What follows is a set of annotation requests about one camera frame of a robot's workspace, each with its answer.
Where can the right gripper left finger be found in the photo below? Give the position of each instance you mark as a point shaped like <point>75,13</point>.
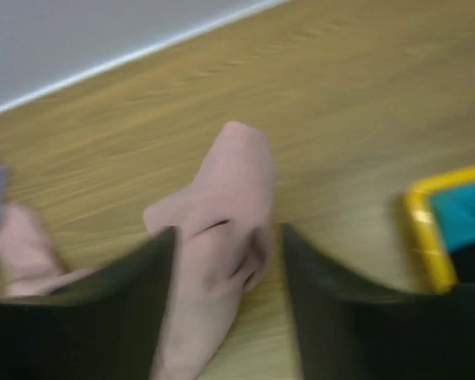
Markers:
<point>105,326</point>

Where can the green t-shirt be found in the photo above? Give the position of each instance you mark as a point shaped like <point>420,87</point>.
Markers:
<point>454,211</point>

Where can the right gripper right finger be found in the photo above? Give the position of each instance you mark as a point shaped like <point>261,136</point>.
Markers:
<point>349,327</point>

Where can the pink t-shirt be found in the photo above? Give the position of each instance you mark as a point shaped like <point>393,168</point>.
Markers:
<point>223,241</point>

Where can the yellow plastic bin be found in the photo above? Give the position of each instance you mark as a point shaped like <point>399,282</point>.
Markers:
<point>439,267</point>

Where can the black t-shirt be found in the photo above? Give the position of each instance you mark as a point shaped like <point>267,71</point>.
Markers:
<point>463,260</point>

